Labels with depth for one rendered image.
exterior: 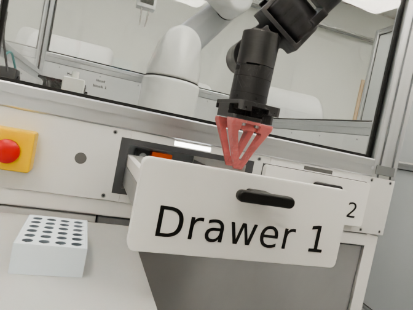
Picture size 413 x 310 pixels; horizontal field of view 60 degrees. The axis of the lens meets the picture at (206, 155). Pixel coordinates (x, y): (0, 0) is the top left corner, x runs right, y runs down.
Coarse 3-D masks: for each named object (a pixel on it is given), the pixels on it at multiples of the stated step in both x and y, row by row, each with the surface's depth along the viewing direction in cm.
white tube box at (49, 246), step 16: (32, 224) 50; (48, 224) 52; (64, 224) 53; (80, 224) 54; (16, 240) 43; (32, 240) 44; (48, 240) 45; (64, 240) 46; (80, 240) 47; (16, 256) 42; (32, 256) 43; (48, 256) 43; (64, 256) 44; (80, 256) 45; (16, 272) 42; (32, 272) 43; (48, 272) 44; (64, 272) 44; (80, 272) 45
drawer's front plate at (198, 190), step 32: (160, 160) 41; (160, 192) 42; (192, 192) 43; (224, 192) 44; (288, 192) 47; (320, 192) 48; (224, 224) 44; (256, 224) 46; (288, 224) 47; (320, 224) 49; (224, 256) 45; (256, 256) 46; (288, 256) 48; (320, 256) 49
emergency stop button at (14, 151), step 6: (0, 144) 58; (6, 144) 58; (12, 144) 59; (0, 150) 58; (6, 150) 58; (12, 150) 59; (18, 150) 59; (0, 156) 58; (6, 156) 59; (12, 156) 59; (18, 156) 60; (6, 162) 59
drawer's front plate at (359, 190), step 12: (264, 168) 80; (276, 168) 80; (300, 180) 82; (312, 180) 83; (324, 180) 84; (336, 180) 85; (348, 180) 86; (360, 192) 88; (348, 204) 87; (360, 204) 88; (360, 216) 88
